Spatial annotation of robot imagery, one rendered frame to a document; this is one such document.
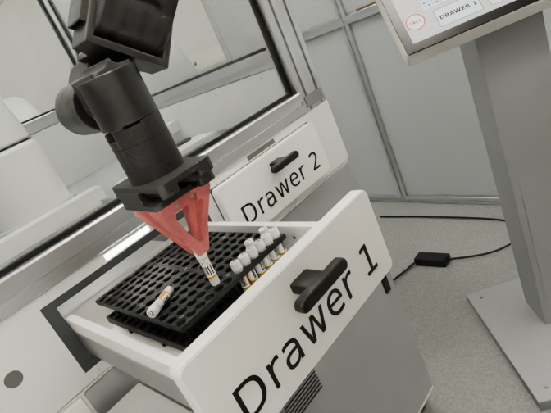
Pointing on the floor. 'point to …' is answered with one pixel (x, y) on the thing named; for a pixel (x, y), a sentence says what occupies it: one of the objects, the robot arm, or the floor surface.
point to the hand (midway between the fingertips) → (197, 246)
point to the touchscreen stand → (518, 190)
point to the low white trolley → (146, 402)
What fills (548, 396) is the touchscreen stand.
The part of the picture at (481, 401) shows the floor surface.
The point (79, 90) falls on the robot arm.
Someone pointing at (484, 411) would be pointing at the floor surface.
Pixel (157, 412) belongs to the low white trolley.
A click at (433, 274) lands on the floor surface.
